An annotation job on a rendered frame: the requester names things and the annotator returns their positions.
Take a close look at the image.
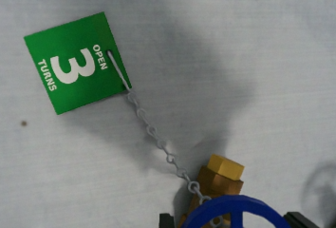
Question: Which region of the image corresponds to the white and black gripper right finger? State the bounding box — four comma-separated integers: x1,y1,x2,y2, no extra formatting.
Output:
283,211,320,228

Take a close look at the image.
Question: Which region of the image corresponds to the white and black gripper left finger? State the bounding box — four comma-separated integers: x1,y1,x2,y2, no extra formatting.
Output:
159,213,175,228

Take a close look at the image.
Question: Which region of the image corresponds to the green tag with silver chain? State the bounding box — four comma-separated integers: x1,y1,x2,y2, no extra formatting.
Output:
23,11,211,205

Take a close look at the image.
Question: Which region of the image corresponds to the grey pipe assembly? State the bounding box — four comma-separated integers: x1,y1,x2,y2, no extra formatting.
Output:
177,154,291,228

